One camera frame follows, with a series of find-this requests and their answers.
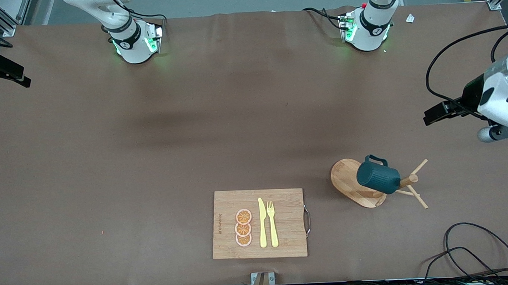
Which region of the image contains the black looped cable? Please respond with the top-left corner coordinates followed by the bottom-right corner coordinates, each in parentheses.
top-left (421, 245), bottom-right (505, 285)
top-left (443, 220), bottom-right (508, 285)

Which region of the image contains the dark green cup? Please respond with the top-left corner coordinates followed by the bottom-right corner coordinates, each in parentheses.
top-left (356, 153), bottom-right (402, 197)

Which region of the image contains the yellow plastic fork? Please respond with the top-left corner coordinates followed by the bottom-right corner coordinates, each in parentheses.
top-left (266, 201), bottom-right (280, 249)

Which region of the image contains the black arm base cable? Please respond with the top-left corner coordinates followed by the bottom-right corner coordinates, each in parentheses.
top-left (302, 6), bottom-right (344, 32)

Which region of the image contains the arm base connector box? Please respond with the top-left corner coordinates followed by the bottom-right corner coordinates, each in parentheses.
top-left (145, 21), bottom-right (165, 54)
top-left (338, 12), bottom-right (358, 43)

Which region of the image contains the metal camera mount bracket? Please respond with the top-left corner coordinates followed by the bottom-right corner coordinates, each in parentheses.
top-left (250, 271), bottom-right (276, 285)

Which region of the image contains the yellow plastic knife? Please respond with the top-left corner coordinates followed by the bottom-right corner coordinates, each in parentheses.
top-left (258, 197), bottom-right (268, 249)

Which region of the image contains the brown table cover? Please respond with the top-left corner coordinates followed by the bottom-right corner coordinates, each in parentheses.
top-left (0, 0), bottom-right (508, 285)

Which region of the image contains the wooden cutting board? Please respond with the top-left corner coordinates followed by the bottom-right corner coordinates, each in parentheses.
top-left (210, 187), bottom-right (313, 261)

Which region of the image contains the wooden cup rack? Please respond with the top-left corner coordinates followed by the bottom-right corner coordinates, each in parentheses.
top-left (329, 154), bottom-right (430, 214)

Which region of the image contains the orange slice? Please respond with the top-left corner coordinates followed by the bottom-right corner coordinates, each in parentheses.
top-left (236, 208), bottom-right (253, 226)

